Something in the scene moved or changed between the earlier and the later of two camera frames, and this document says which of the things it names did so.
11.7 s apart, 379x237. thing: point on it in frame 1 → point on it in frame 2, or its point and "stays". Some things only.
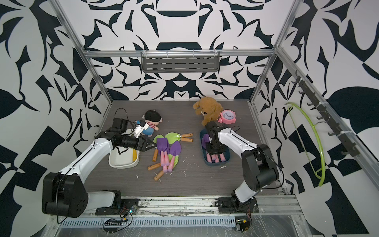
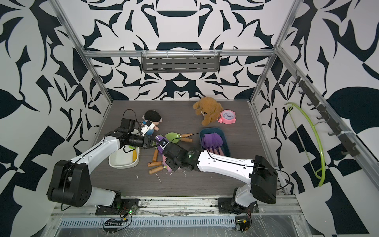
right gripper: (210, 151) → (169, 164)
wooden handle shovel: (159, 175) → (156, 169)
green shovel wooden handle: (173, 137) stays
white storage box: (123, 160) stays
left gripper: (146, 144) stays
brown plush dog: (209, 107) stays
